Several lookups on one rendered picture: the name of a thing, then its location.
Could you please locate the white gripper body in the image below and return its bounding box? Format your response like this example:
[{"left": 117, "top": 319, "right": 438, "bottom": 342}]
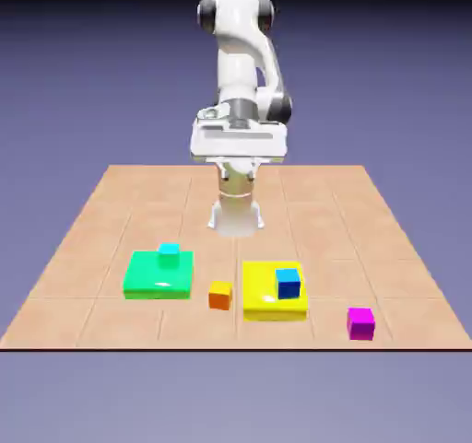
[{"left": 189, "top": 117, "right": 289, "bottom": 165}]

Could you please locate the small cyan cube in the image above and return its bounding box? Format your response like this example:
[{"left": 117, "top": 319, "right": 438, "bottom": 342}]
[{"left": 158, "top": 242, "right": 181, "bottom": 269}]

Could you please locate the small blue cube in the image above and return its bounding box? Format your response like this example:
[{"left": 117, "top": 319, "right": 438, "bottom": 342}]
[{"left": 274, "top": 267, "right": 302, "bottom": 301}]

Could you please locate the small orange cube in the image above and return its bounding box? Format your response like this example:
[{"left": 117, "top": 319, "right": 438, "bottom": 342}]
[{"left": 207, "top": 280, "right": 234, "bottom": 312}]

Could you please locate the small magenta cube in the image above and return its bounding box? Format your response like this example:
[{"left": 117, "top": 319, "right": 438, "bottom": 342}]
[{"left": 346, "top": 307, "right": 376, "bottom": 342}]

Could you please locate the large green box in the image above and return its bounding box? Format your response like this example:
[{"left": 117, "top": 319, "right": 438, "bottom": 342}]
[{"left": 122, "top": 250, "right": 195, "bottom": 301}]

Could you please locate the large yellow box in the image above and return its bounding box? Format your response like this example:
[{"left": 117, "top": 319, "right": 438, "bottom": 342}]
[{"left": 242, "top": 260, "right": 310, "bottom": 323}]

